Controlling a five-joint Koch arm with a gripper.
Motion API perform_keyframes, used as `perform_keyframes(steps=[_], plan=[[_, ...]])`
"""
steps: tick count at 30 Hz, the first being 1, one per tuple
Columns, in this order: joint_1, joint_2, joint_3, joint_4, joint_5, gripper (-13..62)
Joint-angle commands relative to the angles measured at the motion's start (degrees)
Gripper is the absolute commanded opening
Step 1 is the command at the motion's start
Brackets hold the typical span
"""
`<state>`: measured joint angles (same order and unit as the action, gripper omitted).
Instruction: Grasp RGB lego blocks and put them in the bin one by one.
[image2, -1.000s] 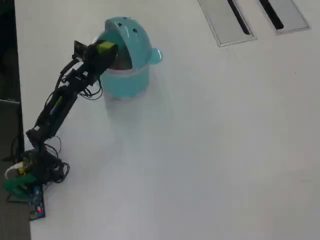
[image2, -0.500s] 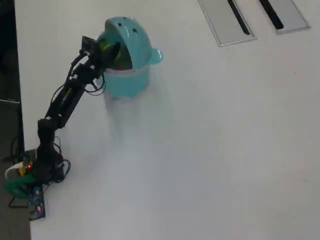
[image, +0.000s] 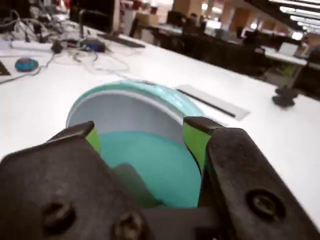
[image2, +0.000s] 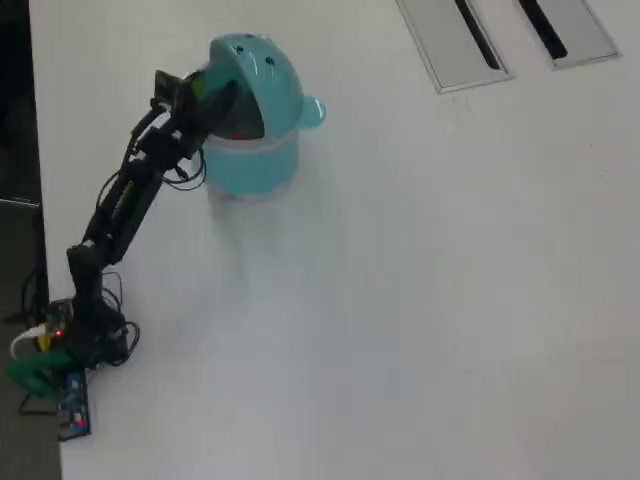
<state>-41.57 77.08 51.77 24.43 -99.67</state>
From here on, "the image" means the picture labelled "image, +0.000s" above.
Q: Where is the grey cable grommet plate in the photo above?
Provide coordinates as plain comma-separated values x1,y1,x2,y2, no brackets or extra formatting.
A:
174,84,251,122

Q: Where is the blue computer mouse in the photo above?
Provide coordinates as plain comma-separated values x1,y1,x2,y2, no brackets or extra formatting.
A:
14,56,40,73

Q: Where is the white power strip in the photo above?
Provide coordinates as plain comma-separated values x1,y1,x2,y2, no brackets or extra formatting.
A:
9,39,54,53

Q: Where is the black computer monitor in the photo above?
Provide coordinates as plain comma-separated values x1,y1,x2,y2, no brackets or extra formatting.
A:
69,0,121,34

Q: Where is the black desk clamp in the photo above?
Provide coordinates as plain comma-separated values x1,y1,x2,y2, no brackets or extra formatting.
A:
271,85,301,109

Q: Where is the black keyboard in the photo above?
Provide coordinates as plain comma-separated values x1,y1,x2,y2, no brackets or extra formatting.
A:
96,32,146,49

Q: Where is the blue and black device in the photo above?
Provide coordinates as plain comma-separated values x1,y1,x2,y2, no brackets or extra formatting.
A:
79,37,107,54

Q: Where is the teal bin with swing lid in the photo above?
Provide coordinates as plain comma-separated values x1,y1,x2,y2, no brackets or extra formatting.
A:
65,79,207,209

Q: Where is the black power adapter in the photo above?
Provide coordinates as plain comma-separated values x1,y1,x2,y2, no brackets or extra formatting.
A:
50,39,64,54

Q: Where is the grey cable bundle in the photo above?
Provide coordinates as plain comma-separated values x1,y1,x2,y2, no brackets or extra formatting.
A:
0,9,65,44

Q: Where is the white loose cable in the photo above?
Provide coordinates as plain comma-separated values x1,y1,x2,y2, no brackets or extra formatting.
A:
53,47,130,76

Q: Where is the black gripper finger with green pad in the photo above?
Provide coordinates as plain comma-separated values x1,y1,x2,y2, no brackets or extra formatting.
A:
183,116,320,240
0,120,151,240

